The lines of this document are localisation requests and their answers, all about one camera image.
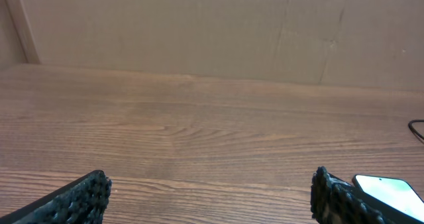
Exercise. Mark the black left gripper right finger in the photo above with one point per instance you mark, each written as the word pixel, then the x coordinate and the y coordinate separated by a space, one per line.
pixel 334 201

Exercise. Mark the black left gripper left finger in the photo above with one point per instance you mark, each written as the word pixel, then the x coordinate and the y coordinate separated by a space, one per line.
pixel 82 201

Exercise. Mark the blue Galaxy smartphone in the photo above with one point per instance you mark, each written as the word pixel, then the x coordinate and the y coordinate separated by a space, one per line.
pixel 394 192

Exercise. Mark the cardboard back panel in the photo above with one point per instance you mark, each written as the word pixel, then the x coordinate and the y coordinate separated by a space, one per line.
pixel 370 43

